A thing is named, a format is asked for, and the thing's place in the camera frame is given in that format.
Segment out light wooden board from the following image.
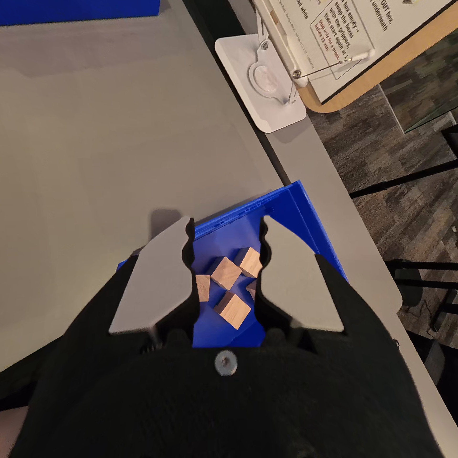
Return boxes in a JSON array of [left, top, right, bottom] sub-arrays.
[[296, 5, 458, 114]]

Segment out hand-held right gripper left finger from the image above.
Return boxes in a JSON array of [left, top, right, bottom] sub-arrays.
[[108, 215, 201, 349]]

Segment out black metal rod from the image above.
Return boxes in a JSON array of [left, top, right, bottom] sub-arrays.
[[349, 167, 458, 199]]

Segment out blue plastic bin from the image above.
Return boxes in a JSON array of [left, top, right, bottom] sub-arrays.
[[116, 180, 349, 348], [0, 0, 161, 26]]

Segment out black tripod stand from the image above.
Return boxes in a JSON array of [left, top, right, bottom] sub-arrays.
[[386, 259, 458, 333]]

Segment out white instruction sheet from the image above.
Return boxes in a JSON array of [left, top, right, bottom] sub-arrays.
[[266, 0, 458, 104]]

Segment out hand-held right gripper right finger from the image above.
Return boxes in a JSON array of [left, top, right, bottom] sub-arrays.
[[254, 215, 346, 346]]

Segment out white document stand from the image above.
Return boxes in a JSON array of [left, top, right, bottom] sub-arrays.
[[215, 0, 376, 134]]

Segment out clear glass panel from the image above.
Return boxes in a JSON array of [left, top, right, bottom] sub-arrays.
[[379, 32, 458, 135]]

